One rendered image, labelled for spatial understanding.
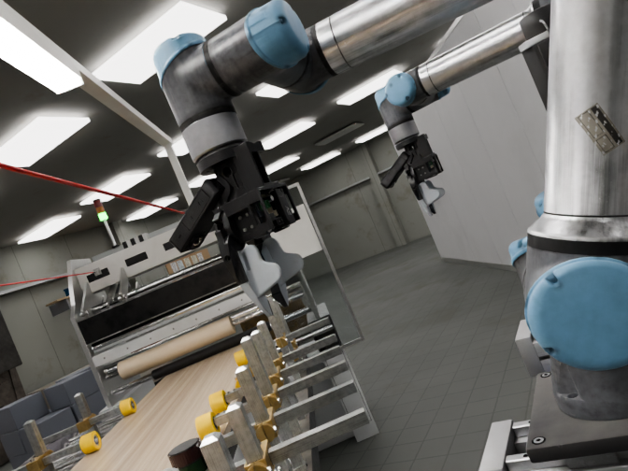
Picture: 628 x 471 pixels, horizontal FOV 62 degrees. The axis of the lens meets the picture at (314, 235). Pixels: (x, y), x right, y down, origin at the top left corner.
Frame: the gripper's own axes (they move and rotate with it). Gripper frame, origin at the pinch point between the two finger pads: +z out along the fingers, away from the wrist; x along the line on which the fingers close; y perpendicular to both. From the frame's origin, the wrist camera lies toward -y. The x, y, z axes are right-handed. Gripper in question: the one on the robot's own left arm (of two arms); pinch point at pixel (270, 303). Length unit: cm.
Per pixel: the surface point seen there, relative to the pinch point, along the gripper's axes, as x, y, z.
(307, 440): 40, -34, 37
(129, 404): 119, -191, 36
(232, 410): 30, -42, 22
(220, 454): 8.9, -28.5, 22.4
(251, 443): 30, -41, 31
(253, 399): 52, -55, 28
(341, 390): 67, -37, 36
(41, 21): 214, -244, -224
